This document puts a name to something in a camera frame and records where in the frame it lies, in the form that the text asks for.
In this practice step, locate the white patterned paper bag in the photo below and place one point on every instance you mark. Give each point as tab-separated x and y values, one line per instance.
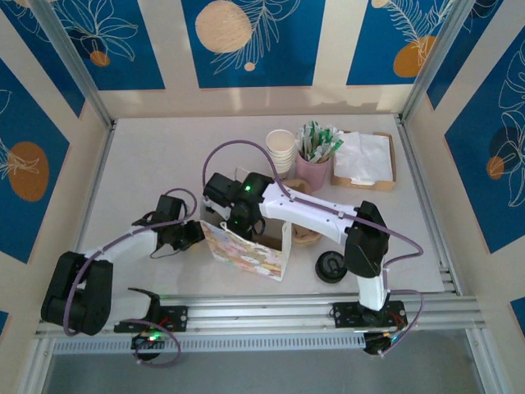
246	258

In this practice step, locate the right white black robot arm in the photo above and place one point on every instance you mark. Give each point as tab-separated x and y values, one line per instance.
307	209

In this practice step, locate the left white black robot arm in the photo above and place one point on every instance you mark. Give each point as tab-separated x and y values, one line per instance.
123	246

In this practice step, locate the pink cup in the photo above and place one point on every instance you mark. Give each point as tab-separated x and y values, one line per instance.
311	176

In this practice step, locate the stack of paper cups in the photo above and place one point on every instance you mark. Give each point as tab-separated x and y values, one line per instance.
281	143

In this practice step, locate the green white stirrer packet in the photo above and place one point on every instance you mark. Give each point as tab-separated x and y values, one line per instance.
302	141
313	135
327	139
337	147

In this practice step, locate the black base electronics box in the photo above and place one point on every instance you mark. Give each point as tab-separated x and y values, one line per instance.
375	344
143	349

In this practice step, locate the white paper napkin stack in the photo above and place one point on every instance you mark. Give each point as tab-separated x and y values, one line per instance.
365	156

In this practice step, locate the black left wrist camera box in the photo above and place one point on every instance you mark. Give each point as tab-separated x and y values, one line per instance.
170	209

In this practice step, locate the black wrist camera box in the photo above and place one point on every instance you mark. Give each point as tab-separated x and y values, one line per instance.
170	209
219	189

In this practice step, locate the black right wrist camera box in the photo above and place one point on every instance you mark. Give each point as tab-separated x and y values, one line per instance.
219	189

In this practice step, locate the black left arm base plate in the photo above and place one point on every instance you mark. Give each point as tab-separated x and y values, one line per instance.
176	318

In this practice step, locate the aluminium table side rail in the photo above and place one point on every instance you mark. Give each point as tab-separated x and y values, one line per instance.
422	184
95	184

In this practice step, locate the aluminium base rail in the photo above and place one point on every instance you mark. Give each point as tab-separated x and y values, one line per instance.
266	312

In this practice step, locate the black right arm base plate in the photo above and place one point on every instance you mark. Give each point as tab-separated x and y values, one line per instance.
348	314

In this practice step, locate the aluminium frame post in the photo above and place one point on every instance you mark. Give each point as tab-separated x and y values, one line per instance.
435	61
76	61

